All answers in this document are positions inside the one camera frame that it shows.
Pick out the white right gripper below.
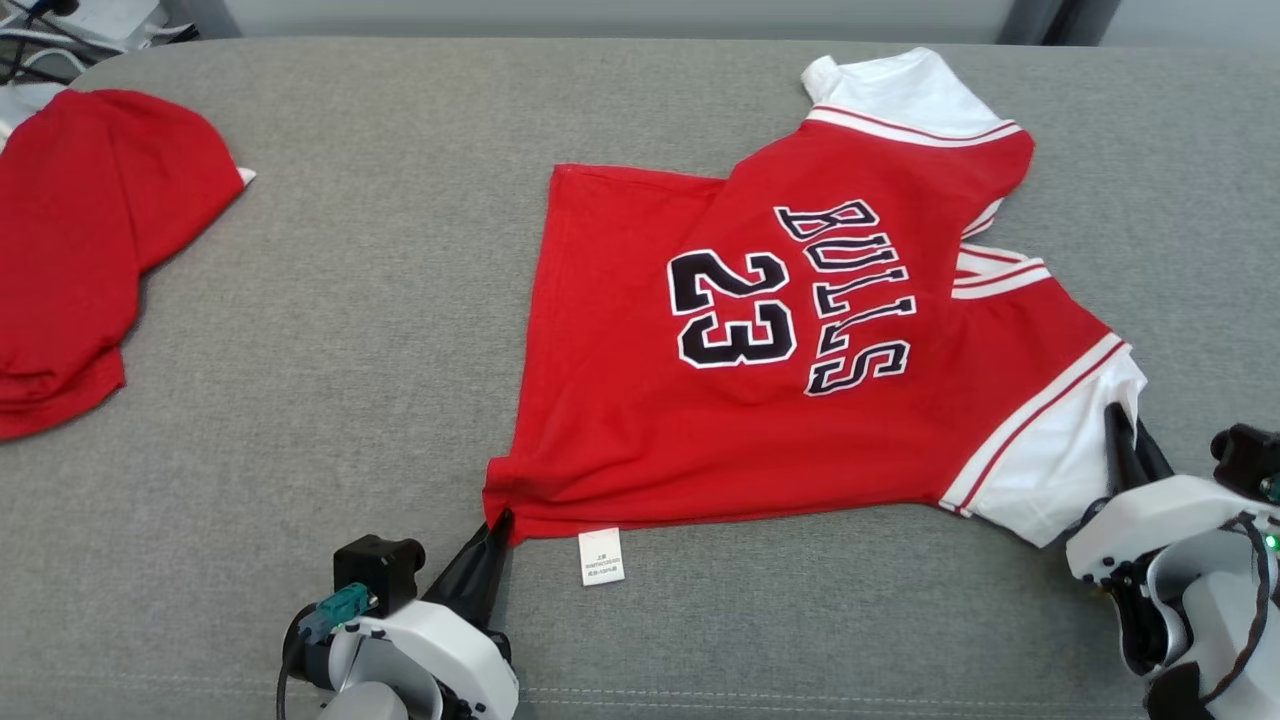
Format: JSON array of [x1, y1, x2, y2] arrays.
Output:
[[1065, 402, 1280, 588]]

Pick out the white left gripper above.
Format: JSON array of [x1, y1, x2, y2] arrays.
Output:
[[330, 511, 521, 720]]

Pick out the red Bulls 23 jersey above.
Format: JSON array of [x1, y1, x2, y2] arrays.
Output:
[[482, 47, 1149, 587]]

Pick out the plain red shorts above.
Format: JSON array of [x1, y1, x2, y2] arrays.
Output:
[[0, 88, 256, 441]]

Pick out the grey fabric sofa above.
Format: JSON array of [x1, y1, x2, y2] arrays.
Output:
[[0, 38, 1280, 720]]

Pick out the grey partition foot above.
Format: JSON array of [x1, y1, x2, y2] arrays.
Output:
[[998, 0, 1063, 46], [165, 0, 241, 39]]

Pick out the large white power strip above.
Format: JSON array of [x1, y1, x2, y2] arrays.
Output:
[[45, 0, 171, 53]]

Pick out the teal left camera connector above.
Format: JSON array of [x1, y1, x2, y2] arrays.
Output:
[[298, 583, 376, 646]]

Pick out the twisted black right arm cable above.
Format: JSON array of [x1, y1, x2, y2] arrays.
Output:
[[1195, 512, 1280, 706]]

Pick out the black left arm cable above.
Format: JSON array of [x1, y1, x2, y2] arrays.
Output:
[[275, 640, 301, 720]]

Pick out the black fabric arm strap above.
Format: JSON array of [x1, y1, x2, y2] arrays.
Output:
[[1145, 660, 1236, 720]]

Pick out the dark partition post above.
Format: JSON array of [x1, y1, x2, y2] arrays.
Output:
[[1045, 0, 1123, 46]]

